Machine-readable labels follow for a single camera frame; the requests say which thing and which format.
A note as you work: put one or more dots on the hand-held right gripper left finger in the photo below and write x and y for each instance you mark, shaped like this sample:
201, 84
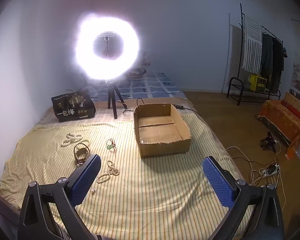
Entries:
86, 180

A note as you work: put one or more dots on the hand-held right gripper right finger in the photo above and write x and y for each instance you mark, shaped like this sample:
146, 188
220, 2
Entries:
218, 185

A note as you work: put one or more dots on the cardboard box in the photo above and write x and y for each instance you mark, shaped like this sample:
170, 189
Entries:
160, 133

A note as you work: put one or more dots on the white power strip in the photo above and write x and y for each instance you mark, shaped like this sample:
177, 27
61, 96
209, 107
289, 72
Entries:
271, 170

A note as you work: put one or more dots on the beige checked mattress sheet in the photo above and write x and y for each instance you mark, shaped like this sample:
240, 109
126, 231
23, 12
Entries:
97, 118

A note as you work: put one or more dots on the yellow striped bedsheet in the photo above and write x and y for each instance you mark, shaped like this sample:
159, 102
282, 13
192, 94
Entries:
152, 192

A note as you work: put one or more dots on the black printed bag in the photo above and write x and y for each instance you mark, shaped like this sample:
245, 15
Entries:
72, 107

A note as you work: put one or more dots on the black tripod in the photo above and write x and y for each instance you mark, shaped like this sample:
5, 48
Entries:
111, 95

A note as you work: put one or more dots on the orange cloth covered box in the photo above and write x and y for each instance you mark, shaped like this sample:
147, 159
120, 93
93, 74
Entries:
280, 120

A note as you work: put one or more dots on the red flat box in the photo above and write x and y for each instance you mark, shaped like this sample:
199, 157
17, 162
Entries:
292, 110

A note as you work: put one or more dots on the yellow box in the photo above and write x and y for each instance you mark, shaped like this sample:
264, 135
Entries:
257, 82

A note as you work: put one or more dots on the wooden box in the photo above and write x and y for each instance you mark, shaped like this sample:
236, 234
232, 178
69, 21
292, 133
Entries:
296, 102

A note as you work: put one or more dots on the blue checked blanket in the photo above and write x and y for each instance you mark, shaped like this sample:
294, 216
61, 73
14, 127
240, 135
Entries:
152, 85

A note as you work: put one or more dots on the cloth bundle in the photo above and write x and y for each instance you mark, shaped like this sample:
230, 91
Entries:
142, 65

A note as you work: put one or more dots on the black hanging garment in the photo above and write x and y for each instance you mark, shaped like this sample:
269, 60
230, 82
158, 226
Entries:
277, 62

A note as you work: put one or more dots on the dark green hanging garment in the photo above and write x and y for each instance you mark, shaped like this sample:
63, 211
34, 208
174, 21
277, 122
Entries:
267, 57

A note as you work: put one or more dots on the striped hanging towel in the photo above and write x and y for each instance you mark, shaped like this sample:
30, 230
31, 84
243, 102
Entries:
251, 45

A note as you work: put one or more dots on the phone holder clamp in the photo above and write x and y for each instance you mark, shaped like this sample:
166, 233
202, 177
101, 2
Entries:
107, 34

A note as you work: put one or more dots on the black clothes rack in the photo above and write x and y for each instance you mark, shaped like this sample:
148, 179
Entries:
240, 10

